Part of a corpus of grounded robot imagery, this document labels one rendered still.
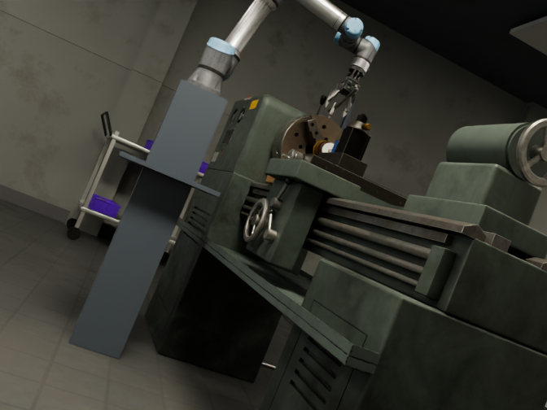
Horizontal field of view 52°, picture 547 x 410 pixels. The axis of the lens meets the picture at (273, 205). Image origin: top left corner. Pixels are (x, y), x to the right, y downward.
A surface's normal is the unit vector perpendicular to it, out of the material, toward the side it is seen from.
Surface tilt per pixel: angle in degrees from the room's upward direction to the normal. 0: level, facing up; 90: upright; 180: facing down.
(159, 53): 90
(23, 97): 90
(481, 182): 90
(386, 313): 90
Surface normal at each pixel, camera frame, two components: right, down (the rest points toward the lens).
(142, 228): 0.25, 0.07
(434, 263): -0.87, -0.37
